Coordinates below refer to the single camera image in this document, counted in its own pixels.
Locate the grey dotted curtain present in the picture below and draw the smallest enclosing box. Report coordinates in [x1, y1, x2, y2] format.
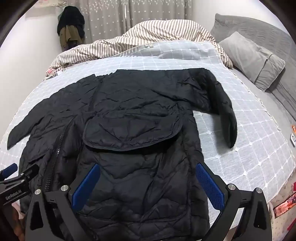
[75, 0, 192, 44]

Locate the grey pillow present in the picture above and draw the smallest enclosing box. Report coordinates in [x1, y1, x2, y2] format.
[218, 31, 285, 92]

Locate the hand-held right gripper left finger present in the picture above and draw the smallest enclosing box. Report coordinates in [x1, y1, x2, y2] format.
[24, 163, 101, 241]

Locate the light grid-pattern blanket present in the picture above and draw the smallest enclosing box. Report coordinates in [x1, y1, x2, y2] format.
[0, 39, 290, 229]

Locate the black quilted jacket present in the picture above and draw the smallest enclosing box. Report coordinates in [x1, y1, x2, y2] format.
[6, 68, 238, 228]

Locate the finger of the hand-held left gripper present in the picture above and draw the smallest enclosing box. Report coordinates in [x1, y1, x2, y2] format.
[17, 164, 40, 184]
[0, 163, 18, 181]

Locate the orange and white packet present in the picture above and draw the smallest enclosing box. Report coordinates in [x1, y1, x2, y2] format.
[289, 125, 296, 147]

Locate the wall poster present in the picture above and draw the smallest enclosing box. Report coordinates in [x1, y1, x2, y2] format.
[34, 0, 68, 8]

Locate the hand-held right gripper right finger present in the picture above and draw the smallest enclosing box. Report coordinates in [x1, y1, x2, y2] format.
[195, 161, 272, 241]

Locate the grey bed sheet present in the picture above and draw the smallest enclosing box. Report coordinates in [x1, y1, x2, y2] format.
[231, 52, 296, 132]

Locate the striped duvet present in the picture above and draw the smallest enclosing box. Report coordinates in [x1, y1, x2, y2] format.
[45, 19, 233, 77]

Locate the olive hanging garment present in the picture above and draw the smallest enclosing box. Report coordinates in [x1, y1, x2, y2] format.
[59, 25, 80, 52]

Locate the black hanging garment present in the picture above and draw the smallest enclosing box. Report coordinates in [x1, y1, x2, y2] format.
[57, 6, 85, 44]

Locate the grey quilted headboard cushion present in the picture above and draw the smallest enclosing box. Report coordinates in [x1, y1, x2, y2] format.
[210, 13, 296, 70]

